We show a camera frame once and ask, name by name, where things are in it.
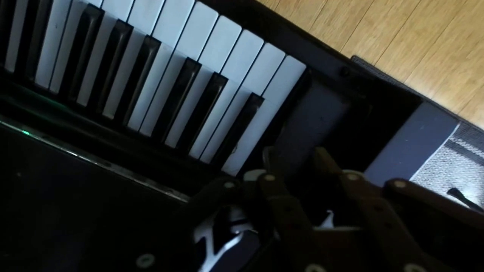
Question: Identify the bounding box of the black piano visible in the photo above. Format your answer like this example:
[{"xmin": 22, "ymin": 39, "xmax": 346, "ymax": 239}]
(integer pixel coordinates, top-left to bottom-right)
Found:
[{"xmin": 0, "ymin": 0, "xmax": 426, "ymax": 272}]

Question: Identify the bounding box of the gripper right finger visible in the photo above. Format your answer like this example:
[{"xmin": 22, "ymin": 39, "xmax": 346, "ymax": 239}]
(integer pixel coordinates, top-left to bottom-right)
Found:
[{"xmin": 308, "ymin": 145, "xmax": 484, "ymax": 272}]

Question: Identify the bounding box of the grey textured rug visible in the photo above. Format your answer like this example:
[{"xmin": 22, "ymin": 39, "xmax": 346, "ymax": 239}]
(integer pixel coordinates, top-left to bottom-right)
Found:
[{"xmin": 408, "ymin": 121, "xmax": 484, "ymax": 209}]

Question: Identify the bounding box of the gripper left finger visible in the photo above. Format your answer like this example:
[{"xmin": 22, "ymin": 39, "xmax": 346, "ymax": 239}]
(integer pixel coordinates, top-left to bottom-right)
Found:
[{"xmin": 185, "ymin": 145, "xmax": 329, "ymax": 272}]

